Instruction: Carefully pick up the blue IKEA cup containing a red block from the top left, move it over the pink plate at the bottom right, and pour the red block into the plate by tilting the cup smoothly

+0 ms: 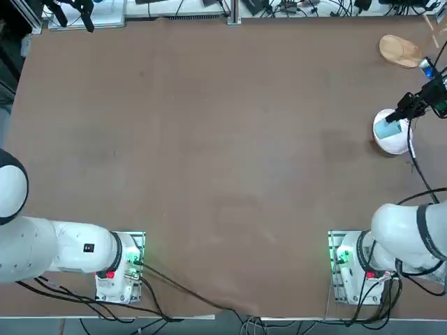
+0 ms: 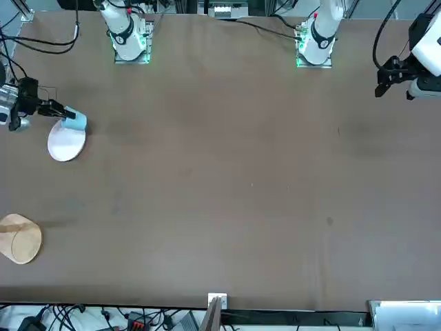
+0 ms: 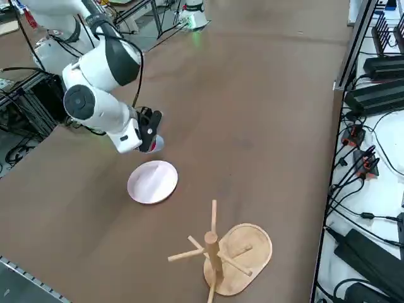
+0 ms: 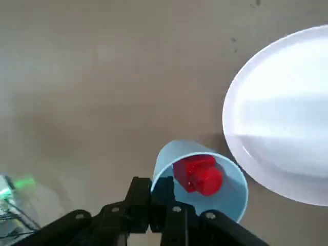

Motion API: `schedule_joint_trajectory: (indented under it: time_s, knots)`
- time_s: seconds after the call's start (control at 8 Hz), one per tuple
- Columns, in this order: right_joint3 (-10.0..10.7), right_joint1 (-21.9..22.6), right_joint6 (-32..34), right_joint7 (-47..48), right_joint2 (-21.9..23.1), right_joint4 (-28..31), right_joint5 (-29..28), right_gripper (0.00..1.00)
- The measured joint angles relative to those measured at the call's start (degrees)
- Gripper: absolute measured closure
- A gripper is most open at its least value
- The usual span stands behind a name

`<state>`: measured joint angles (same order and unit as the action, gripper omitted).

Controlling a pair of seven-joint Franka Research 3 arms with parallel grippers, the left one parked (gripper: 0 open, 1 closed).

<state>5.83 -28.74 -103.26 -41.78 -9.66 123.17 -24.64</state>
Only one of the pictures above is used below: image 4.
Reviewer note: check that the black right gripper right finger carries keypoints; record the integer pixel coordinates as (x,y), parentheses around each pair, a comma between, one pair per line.
(164,194)

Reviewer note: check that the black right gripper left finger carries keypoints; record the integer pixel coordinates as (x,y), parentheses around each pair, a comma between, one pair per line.
(138,194)

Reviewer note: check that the red block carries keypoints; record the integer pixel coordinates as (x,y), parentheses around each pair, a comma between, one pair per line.
(200,176)

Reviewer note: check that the blue plastic cup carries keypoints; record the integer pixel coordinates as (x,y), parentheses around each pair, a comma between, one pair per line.
(230,194)

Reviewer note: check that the pink round plate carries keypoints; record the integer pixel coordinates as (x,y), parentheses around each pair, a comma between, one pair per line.
(282,115)

